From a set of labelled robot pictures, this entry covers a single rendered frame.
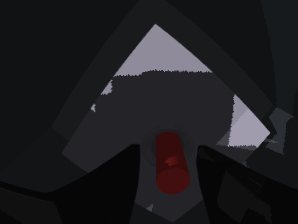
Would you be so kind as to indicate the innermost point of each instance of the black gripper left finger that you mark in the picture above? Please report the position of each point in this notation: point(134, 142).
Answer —
point(106, 195)

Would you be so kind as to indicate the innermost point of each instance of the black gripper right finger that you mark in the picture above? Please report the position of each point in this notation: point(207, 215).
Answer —
point(235, 194)

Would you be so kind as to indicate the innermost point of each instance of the dark red cylinder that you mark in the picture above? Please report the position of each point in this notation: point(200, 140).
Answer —
point(172, 175)

